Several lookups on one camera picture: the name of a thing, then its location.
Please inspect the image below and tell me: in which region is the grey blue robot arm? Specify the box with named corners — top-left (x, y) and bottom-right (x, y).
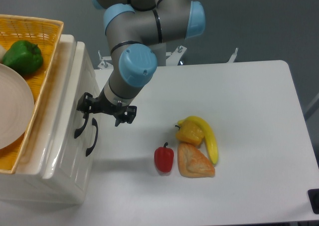
top-left (77, 0), bottom-right (206, 125)

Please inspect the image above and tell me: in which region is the white drawer cabinet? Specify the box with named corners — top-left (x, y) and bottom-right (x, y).
top-left (0, 34), bottom-right (100, 204)

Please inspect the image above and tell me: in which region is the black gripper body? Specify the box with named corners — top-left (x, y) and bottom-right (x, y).
top-left (92, 93), bottom-right (127, 120)

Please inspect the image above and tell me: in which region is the black lower drawer handle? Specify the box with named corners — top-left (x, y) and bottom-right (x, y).
top-left (85, 118), bottom-right (99, 157)

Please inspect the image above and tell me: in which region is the yellow woven basket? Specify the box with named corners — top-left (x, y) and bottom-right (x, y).
top-left (0, 14), bottom-right (64, 174)

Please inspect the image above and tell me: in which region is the yellow bell pepper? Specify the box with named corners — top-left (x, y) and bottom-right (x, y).
top-left (175, 120), bottom-right (204, 148)

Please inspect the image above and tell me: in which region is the black top drawer handle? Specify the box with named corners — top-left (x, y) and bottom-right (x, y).
top-left (74, 113), bottom-right (89, 139)

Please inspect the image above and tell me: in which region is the black drawer handle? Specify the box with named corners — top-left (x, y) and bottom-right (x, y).
top-left (74, 113), bottom-right (89, 139)
top-left (85, 118), bottom-right (99, 157)

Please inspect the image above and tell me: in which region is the red bell pepper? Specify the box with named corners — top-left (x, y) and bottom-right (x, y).
top-left (154, 142), bottom-right (174, 173)

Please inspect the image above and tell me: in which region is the black device at corner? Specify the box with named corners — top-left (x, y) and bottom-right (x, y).
top-left (308, 189), bottom-right (319, 215)

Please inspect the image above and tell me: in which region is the yellow banana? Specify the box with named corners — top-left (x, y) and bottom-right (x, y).
top-left (177, 116), bottom-right (219, 165)

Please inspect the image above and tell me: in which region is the brown pastry bread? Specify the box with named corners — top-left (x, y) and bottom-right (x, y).
top-left (177, 143), bottom-right (215, 178)

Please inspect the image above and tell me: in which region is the green bell pepper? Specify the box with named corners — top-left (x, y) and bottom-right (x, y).
top-left (2, 40), bottom-right (43, 75)

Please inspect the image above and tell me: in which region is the beige round plate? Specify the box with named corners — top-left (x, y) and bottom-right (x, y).
top-left (0, 64), bottom-right (34, 149)

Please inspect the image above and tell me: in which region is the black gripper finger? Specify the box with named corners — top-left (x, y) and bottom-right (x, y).
top-left (76, 92), bottom-right (94, 122)
top-left (114, 106), bottom-right (137, 127)

